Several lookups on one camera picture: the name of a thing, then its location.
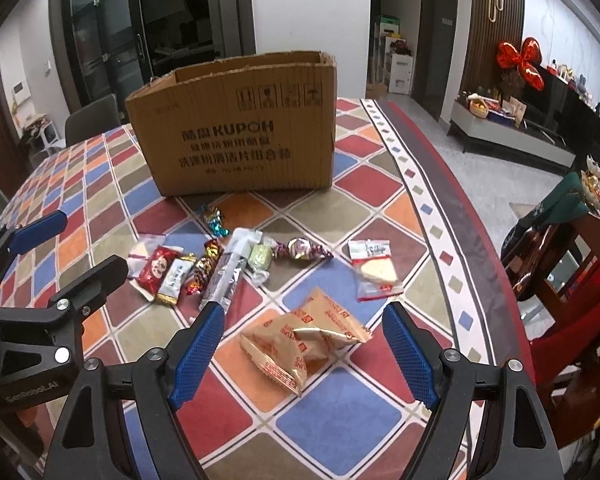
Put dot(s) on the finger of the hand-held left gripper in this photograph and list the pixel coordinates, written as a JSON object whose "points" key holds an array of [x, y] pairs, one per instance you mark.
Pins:
{"points": [[95, 280], [40, 230]]}

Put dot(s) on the white low cabinet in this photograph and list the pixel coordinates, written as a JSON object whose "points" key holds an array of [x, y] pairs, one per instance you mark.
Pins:
{"points": [[510, 140]]}

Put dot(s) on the white and gold snack packet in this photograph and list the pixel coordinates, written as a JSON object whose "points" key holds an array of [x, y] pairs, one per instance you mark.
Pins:
{"points": [[172, 280]]}

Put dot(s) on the brown cardboard box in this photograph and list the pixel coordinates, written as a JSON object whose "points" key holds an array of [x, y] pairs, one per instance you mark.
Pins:
{"points": [[230, 150]]}

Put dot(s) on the blue foil candy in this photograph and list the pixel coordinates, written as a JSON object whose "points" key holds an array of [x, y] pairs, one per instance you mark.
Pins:
{"points": [[215, 221]]}

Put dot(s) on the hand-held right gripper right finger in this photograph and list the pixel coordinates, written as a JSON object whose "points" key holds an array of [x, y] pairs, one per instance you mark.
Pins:
{"points": [[410, 355]]}

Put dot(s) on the dark room door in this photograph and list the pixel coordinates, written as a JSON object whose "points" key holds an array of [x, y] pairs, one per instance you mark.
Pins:
{"points": [[440, 40]]}

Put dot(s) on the long silver snack packet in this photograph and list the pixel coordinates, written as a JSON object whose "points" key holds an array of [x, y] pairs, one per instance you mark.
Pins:
{"points": [[230, 270]]}

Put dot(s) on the purple foil candy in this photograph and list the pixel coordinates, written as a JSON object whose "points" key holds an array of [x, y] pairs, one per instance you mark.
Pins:
{"points": [[300, 250]]}

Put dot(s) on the white shelf rack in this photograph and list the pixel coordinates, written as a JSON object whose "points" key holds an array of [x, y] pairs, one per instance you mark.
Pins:
{"points": [[382, 45]]}

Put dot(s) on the large gold snack packet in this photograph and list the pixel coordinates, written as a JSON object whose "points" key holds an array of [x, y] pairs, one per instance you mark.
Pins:
{"points": [[290, 350]]}

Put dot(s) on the clear packet with white cake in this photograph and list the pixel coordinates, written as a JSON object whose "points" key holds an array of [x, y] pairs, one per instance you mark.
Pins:
{"points": [[377, 270]]}

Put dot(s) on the fruit basket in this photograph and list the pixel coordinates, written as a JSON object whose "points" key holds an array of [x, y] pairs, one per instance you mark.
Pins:
{"points": [[478, 108]]}

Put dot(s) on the dark glass sliding door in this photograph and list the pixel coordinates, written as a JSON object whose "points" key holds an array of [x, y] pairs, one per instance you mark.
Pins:
{"points": [[110, 35]]}

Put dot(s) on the red bow balloon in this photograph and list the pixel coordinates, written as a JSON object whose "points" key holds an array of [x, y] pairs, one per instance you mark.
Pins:
{"points": [[522, 62]]}

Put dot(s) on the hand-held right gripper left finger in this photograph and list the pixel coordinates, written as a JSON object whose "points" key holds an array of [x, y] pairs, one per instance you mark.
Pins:
{"points": [[202, 355]]}

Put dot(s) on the pale green candy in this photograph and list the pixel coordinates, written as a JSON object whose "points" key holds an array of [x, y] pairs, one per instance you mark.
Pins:
{"points": [[260, 258]]}

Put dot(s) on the green cloth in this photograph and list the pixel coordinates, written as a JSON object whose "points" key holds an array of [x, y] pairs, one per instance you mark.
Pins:
{"points": [[560, 200]]}

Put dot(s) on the black television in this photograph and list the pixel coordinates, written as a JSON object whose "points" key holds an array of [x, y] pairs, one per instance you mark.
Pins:
{"points": [[580, 110]]}

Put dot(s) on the small clear triangle snack packet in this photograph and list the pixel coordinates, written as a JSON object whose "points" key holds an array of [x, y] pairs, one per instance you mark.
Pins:
{"points": [[141, 252]]}

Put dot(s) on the white wall intercom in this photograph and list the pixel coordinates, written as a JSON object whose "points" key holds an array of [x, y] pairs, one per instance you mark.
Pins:
{"points": [[21, 93]]}

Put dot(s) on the wooden chair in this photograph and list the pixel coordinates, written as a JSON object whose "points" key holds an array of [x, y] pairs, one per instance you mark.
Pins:
{"points": [[555, 280]]}

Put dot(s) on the white drawer unit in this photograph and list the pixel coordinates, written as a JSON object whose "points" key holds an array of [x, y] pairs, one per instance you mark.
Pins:
{"points": [[400, 75]]}

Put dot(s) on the red snack packet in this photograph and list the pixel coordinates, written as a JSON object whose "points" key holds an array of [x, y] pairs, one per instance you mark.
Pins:
{"points": [[155, 267]]}

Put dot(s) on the brown gold candy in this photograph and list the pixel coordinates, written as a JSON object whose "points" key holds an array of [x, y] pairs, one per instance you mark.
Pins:
{"points": [[202, 265]]}

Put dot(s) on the white stool with clutter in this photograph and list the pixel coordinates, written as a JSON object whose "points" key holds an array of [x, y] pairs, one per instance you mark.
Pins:
{"points": [[37, 132]]}

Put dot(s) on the red cloth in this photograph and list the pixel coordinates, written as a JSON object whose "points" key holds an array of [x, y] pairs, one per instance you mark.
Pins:
{"points": [[590, 320]]}

